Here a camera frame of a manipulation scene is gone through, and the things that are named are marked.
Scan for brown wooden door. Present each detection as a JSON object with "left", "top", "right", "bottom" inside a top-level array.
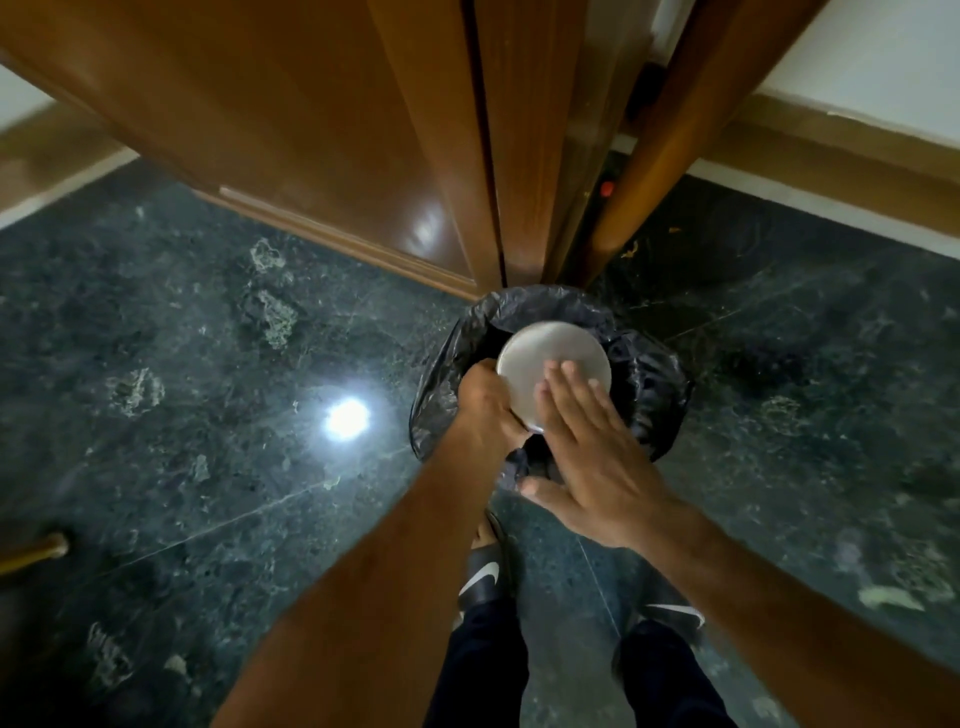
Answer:
[{"left": 0, "top": 0, "right": 504, "bottom": 302}]

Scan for person's left forearm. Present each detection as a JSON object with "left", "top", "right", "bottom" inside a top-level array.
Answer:
[{"left": 212, "top": 423, "right": 526, "bottom": 728}]

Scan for person's left dark trouser leg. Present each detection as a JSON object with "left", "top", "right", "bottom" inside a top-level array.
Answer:
[{"left": 423, "top": 598, "right": 531, "bottom": 728}]

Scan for person's left hand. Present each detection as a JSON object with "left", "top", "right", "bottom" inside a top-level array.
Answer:
[{"left": 456, "top": 358, "right": 531, "bottom": 456}]

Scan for person's dark trouser leg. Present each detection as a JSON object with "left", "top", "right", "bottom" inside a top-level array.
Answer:
[
  {"left": 423, "top": 598, "right": 531, "bottom": 728},
  {"left": 610, "top": 618, "right": 740, "bottom": 728}
]

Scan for brown wooden door frame post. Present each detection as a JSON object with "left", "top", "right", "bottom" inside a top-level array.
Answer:
[{"left": 573, "top": 0, "right": 826, "bottom": 290}]

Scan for person's right hand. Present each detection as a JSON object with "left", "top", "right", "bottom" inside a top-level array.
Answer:
[{"left": 519, "top": 360, "right": 705, "bottom": 555}]

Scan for round steel plate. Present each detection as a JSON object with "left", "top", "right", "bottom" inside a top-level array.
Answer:
[{"left": 495, "top": 321, "right": 613, "bottom": 435}]

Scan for brown wall skirting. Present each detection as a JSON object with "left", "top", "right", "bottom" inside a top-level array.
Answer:
[
  {"left": 703, "top": 93, "right": 960, "bottom": 241},
  {"left": 0, "top": 100, "right": 141, "bottom": 219}
]

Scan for person's left black slipper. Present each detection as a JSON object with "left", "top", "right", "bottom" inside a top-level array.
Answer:
[{"left": 456, "top": 512, "right": 517, "bottom": 615}]

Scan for person's right forearm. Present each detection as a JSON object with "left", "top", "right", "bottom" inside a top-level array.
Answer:
[{"left": 636, "top": 508, "right": 960, "bottom": 728}]

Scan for person's right dark trouser leg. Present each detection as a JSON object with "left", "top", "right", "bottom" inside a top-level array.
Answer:
[{"left": 610, "top": 618, "right": 740, "bottom": 728}]

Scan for brown wooden door edge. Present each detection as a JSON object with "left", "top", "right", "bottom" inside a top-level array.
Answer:
[{"left": 472, "top": 0, "right": 594, "bottom": 288}]

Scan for person's right black slipper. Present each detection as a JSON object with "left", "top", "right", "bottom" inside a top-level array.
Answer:
[{"left": 633, "top": 573, "right": 707, "bottom": 648}]

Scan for person's black slipper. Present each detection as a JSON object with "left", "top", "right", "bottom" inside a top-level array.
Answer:
[
  {"left": 633, "top": 573, "right": 707, "bottom": 648},
  {"left": 456, "top": 512, "right": 517, "bottom": 615}
]

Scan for wooden furniture leg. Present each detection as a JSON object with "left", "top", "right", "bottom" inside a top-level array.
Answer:
[{"left": 0, "top": 531, "right": 71, "bottom": 579}]

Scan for black bin liner bag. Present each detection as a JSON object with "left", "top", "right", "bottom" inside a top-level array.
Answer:
[{"left": 408, "top": 284, "right": 693, "bottom": 493}]

